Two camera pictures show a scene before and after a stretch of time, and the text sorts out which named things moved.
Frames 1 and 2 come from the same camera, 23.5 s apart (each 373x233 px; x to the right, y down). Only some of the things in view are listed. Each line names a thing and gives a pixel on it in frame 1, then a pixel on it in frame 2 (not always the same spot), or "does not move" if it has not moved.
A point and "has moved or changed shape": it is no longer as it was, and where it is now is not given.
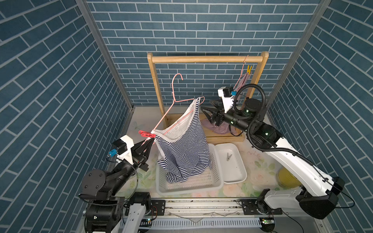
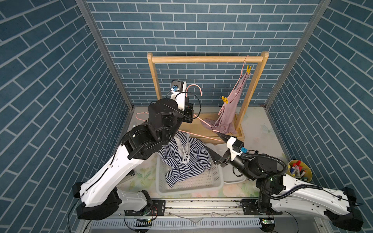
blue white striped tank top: x=183 y=146 has moved or changed shape
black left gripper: x=139 y=158 -> x=187 y=117
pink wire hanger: x=174 y=101 has moved or changed shape
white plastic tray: x=233 y=165 does not move
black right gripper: x=216 y=113 -> x=225 y=159
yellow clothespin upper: x=249 y=70 does not move
